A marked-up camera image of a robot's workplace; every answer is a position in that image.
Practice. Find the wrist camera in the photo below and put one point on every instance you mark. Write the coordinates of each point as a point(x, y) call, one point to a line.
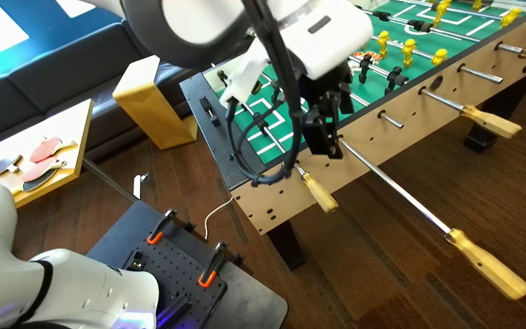
point(244, 75)

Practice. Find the short steel rod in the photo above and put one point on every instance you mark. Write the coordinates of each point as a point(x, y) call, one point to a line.
point(391, 120)

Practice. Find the red table tennis paddle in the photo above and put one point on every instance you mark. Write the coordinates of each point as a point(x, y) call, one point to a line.
point(39, 170)
point(46, 148)

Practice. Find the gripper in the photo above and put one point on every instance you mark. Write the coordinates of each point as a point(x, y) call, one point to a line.
point(331, 81)

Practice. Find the blue table tennis paddle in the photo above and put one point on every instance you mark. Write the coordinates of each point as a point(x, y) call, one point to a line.
point(3, 164)

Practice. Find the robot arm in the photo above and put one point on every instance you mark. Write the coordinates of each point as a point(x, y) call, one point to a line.
point(208, 23)

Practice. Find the football table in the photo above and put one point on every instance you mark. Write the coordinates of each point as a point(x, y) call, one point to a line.
point(381, 146)

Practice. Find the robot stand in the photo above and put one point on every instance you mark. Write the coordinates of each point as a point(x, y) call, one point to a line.
point(254, 306)

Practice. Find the wooden side block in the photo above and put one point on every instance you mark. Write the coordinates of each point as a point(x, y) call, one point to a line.
point(153, 109)

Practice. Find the low wooden table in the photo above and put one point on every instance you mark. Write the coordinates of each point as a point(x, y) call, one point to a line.
point(69, 123)

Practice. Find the dark grey sofa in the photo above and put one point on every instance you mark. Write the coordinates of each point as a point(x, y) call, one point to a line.
point(62, 68)

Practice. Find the black table tennis paddle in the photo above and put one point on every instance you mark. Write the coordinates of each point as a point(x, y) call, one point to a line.
point(34, 185)

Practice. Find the black clamp with orange grip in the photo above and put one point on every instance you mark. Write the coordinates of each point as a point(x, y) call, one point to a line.
point(212, 267)
point(159, 230)

